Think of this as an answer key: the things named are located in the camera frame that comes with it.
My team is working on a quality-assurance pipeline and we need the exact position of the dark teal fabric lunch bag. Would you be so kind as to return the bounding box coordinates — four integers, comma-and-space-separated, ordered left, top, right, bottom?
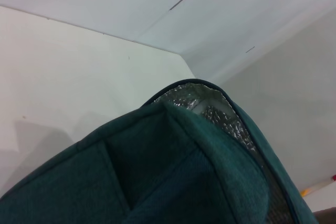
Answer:
0, 78, 319, 224

